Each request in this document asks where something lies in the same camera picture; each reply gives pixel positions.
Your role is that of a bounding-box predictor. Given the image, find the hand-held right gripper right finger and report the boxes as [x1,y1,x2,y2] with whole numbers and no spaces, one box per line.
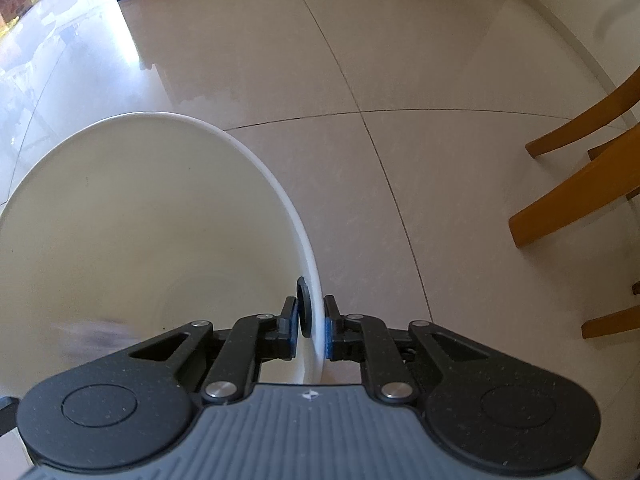
[323,295,494,407]

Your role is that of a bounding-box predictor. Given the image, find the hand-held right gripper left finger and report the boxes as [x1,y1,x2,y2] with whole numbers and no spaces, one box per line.
[114,296,299,406]

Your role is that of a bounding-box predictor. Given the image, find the white plastic bucket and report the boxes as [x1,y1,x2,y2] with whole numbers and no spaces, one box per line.
[0,111,329,400]

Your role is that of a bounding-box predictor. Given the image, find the wooden chair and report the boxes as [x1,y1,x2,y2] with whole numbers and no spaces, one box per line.
[581,281,640,340]

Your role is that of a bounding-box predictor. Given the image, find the clear plastic snack wrapper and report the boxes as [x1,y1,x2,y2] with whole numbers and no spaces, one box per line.
[54,317,137,362]

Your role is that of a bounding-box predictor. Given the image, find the wooden chair legs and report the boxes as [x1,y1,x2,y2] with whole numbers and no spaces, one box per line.
[508,66,640,249]

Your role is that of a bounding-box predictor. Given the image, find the orange printed carton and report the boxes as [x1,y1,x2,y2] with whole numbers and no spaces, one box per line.
[0,0,34,25]

